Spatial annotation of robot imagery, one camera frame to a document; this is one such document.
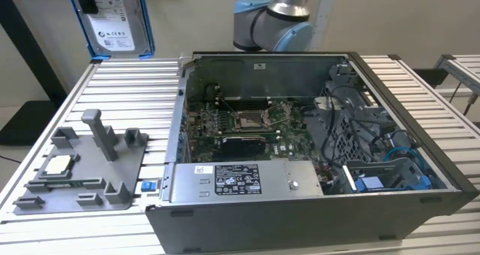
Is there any hard disk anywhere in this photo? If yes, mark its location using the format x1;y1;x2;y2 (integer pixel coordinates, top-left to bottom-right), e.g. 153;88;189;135
65;0;157;62

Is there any thin wire locking lever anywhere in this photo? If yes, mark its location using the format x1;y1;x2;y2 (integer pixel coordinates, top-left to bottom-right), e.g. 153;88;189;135
224;98;242;116

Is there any blue wire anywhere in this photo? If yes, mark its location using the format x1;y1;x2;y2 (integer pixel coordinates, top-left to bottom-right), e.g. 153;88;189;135
386;145;422;169

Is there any CPU socket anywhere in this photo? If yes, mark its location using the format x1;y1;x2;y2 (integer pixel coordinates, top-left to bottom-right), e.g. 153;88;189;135
234;111;273;131

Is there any open black PC case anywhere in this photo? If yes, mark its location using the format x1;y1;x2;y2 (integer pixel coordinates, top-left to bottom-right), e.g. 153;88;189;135
145;51;479;254

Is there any metal socket cover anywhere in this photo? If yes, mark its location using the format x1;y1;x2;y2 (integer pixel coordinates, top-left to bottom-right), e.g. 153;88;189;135
263;99;292;127

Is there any grey metal disk bay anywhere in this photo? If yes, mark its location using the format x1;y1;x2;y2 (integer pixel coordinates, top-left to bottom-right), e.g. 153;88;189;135
311;80;399;167

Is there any black wire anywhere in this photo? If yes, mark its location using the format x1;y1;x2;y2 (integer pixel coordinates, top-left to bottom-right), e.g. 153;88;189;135
321;96;347;167

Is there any silver power supply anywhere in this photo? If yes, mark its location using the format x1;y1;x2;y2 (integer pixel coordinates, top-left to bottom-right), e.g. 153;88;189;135
170;161;325;204

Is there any green motherboard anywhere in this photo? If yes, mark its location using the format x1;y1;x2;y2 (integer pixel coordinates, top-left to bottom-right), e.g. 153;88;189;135
186;97;317;163

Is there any RAM slot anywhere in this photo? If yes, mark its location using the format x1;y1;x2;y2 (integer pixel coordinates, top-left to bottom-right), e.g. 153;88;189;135
218;129;276;135

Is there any grey parts rack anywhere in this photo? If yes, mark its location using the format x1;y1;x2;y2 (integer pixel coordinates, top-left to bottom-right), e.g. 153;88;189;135
14;108;150;217

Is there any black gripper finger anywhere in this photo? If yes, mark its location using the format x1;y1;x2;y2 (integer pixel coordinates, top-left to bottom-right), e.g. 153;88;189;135
78;0;101;15

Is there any blue disk carrier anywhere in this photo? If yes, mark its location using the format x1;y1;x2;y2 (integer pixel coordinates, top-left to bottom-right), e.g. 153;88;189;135
353;176;386;193

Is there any black box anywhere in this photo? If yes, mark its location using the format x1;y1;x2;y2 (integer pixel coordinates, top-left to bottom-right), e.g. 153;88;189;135
412;69;450;89

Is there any silver CPU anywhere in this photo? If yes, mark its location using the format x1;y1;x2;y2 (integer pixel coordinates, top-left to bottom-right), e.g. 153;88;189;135
43;155;77;177

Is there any metal slat side table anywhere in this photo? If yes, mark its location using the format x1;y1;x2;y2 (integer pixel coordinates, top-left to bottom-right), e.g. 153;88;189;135
434;54;480;94

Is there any black graphics card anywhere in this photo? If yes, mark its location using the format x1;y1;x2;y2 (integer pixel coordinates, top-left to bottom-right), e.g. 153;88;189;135
220;135;267;158

